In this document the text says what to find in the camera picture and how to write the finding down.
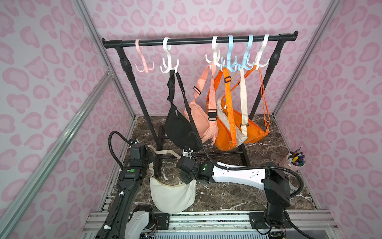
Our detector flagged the cream white sling bag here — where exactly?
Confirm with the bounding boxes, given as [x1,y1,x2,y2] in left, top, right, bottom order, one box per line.
[147,144,198,214]

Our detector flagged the black sling bag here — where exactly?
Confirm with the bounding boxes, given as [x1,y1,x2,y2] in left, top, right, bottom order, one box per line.
[164,70,203,152]

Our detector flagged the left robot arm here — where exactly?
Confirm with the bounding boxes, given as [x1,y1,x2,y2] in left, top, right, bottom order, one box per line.
[95,143,155,239]

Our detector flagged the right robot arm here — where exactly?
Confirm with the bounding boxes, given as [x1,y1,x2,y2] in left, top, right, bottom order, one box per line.
[177,156,291,229]

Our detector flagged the pink sling bag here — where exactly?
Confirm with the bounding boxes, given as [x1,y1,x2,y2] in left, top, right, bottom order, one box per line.
[189,63,218,145]

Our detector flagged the white orange sling bag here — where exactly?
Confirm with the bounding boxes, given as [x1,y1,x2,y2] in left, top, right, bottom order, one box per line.
[216,67,249,144]

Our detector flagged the pink multi-prong hook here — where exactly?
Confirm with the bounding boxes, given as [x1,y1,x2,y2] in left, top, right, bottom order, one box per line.
[135,38,155,73]

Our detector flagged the light blue hook left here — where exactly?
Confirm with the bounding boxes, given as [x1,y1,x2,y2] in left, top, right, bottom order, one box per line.
[221,35,237,73]

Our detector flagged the light blue hook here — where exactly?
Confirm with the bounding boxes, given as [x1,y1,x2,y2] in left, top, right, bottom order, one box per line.
[238,34,254,70]
[221,35,237,73]

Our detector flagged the light blue hook right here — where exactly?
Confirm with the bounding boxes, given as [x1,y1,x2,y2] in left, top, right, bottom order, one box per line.
[238,34,254,70]

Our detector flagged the pink pen cup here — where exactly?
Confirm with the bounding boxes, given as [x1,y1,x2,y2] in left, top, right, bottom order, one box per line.
[279,146,306,172]

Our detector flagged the black clothes rack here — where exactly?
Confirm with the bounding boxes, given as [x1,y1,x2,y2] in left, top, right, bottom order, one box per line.
[101,31,298,178]

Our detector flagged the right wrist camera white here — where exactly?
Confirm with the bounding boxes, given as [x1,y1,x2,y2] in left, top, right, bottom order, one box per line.
[182,148,195,159]

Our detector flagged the orange bag thin strap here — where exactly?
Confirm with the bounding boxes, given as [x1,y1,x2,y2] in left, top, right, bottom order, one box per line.
[229,65,272,145]

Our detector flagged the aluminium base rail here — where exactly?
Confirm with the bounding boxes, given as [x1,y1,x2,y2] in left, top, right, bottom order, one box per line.
[81,210,342,239]

